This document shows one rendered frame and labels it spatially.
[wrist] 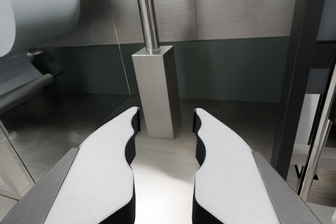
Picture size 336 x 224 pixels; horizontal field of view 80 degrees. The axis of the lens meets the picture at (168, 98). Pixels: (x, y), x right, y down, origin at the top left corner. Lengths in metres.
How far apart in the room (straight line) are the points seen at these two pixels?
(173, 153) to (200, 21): 0.44
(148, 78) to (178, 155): 0.23
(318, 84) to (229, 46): 0.46
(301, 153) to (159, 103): 0.36
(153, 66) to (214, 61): 0.30
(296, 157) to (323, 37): 0.18
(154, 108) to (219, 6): 0.39
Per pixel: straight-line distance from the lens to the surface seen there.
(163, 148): 0.61
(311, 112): 0.50
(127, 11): 0.83
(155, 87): 0.56
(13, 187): 0.62
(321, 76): 0.33
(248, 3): 0.72
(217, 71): 0.78
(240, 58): 0.76
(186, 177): 0.53
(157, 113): 0.60
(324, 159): 0.39
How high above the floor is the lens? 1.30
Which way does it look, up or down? 27 degrees down
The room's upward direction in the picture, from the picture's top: 8 degrees counter-clockwise
